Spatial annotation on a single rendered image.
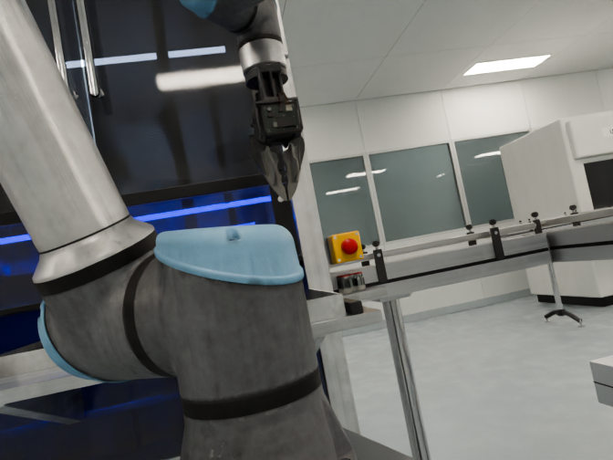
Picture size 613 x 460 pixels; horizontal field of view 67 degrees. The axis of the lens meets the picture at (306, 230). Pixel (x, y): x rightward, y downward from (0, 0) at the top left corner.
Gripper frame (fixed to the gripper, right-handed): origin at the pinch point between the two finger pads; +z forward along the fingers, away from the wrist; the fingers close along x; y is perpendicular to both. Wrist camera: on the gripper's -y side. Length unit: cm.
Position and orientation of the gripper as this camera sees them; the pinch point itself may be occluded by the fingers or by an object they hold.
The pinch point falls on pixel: (285, 193)
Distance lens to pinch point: 78.7
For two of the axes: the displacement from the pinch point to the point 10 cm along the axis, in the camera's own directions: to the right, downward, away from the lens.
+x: 9.7, -1.7, 1.8
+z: 1.8, 9.8, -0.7
